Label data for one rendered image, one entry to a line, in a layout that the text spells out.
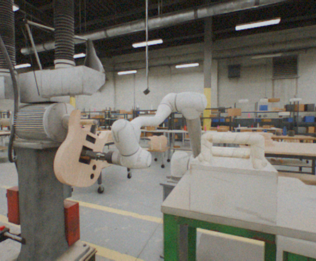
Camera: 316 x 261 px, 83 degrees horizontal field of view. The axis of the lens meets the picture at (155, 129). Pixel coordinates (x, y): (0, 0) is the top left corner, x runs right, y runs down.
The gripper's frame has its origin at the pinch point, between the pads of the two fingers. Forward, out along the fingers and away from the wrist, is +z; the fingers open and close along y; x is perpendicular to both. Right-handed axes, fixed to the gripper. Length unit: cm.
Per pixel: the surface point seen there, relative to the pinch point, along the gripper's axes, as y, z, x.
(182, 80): 886, 189, 713
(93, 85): -23.3, -12.9, 32.6
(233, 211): -15, -81, -18
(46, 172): 2.6, 31.7, -13.0
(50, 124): -17.0, 16.6, 13.1
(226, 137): -24, -78, 5
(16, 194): 3, 52, -29
